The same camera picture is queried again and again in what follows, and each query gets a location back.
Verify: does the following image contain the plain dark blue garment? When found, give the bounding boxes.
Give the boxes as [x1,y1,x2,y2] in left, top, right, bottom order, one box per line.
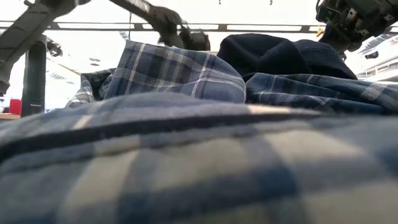
[216,32,359,83]

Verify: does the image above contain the dark blue plaid shirt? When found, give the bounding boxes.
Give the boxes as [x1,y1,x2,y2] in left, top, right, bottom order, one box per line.
[0,39,398,224]

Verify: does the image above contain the red storage bin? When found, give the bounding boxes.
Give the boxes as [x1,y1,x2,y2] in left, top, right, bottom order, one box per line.
[9,98,22,116]

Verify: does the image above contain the black metal frame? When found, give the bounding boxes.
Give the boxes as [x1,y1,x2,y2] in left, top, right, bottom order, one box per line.
[0,0,398,95]

